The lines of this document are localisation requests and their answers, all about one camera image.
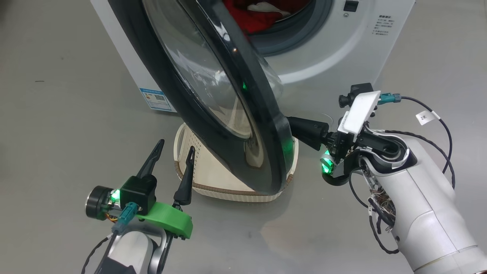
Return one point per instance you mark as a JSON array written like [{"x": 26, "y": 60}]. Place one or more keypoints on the cream perforated laundry basket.
[{"x": 213, "y": 179}]

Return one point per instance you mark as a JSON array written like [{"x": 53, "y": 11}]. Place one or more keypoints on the black glass washing machine door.
[{"x": 266, "y": 125}]

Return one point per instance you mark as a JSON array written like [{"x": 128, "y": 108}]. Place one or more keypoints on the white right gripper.
[{"x": 359, "y": 114}]

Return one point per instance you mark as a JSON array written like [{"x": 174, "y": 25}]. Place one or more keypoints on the white front-load washing machine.
[{"x": 323, "y": 57}]

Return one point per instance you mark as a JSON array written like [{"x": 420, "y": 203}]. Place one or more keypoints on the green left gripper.
[{"x": 171, "y": 220}]

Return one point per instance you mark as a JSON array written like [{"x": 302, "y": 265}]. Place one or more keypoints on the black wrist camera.
[
  {"x": 139, "y": 192},
  {"x": 359, "y": 90}
]

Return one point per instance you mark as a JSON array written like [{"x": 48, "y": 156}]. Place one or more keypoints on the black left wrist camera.
[{"x": 139, "y": 192}]

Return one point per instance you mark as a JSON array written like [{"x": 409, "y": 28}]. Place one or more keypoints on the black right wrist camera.
[{"x": 359, "y": 90}]

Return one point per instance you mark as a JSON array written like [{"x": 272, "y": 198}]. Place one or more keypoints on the red and white jersey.
[{"x": 258, "y": 21}]

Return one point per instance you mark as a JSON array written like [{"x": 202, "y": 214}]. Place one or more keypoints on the blue energy label sticker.
[{"x": 156, "y": 99}]

